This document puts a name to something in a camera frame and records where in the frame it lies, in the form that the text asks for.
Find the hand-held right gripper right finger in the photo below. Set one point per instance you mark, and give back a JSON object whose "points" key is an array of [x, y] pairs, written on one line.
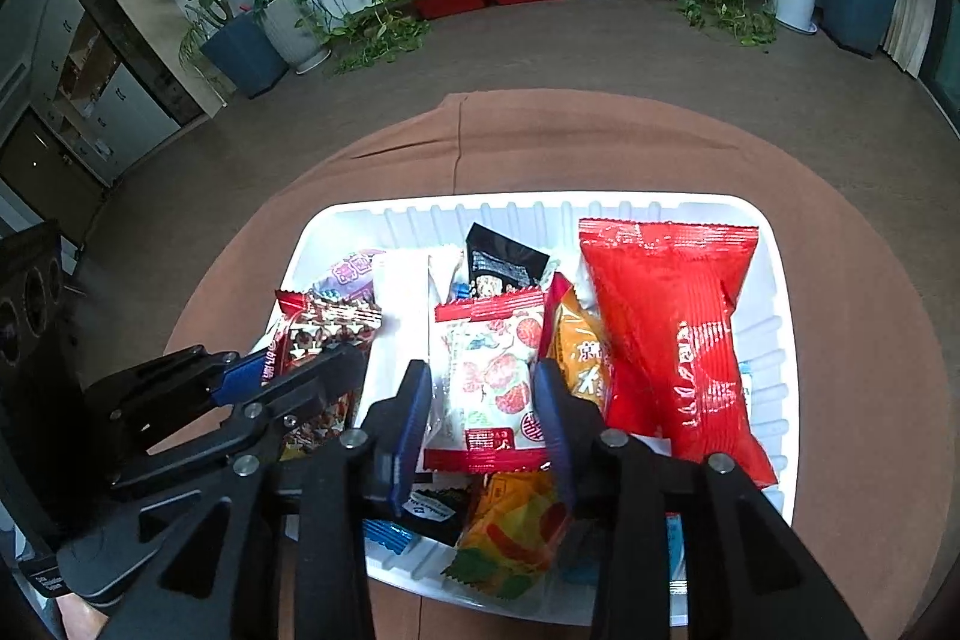
{"points": [[550, 430]]}

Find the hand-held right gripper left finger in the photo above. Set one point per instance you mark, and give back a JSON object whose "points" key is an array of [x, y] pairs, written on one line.
{"points": [[414, 437]]}

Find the plain orange snack packet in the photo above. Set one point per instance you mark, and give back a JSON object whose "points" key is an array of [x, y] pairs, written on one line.
{"points": [[581, 351]]}

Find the plant in white ribbed pot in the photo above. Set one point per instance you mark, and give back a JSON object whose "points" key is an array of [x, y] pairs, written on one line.
{"points": [[296, 36]]}

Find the glass sliding door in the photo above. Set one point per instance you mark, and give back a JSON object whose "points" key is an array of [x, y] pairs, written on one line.
{"points": [[945, 70]]}

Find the blue cake snack packet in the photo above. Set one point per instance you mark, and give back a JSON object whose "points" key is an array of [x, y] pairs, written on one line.
{"points": [[390, 537]]}

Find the wall cabinet with shelves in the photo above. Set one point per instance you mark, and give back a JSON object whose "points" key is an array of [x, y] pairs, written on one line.
{"points": [[90, 85]]}

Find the beige curtain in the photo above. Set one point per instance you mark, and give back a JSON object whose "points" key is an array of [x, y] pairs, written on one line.
{"points": [[911, 10]]}

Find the light blue snack packet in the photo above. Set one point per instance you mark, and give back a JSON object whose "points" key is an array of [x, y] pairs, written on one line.
{"points": [[676, 550]]}

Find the pink cartoon snack packet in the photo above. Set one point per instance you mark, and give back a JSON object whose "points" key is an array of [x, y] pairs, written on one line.
{"points": [[345, 280]]}

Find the strawberry print snack packet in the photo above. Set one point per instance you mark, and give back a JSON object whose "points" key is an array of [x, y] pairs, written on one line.
{"points": [[487, 377]]}

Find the black snack packet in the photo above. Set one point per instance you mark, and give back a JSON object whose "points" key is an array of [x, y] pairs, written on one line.
{"points": [[499, 257]]}

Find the brown chocolate snack packet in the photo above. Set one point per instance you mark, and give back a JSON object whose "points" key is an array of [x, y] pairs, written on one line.
{"points": [[322, 325]]}

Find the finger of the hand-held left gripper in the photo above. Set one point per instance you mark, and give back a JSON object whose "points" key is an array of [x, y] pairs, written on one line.
{"points": [[300, 385], [240, 374]]}

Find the white plastic tray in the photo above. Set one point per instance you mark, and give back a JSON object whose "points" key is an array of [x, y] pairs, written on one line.
{"points": [[525, 216]]}

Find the orange yellow green snack packet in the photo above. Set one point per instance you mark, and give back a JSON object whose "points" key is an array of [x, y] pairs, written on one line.
{"points": [[517, 535]]}

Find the dark packet with white label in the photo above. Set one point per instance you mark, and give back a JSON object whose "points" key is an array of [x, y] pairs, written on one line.
{"points": [[439, 512]]}

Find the large red snack packet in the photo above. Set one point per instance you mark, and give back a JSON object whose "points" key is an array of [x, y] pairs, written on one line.
{"points": [[675, 325]]}

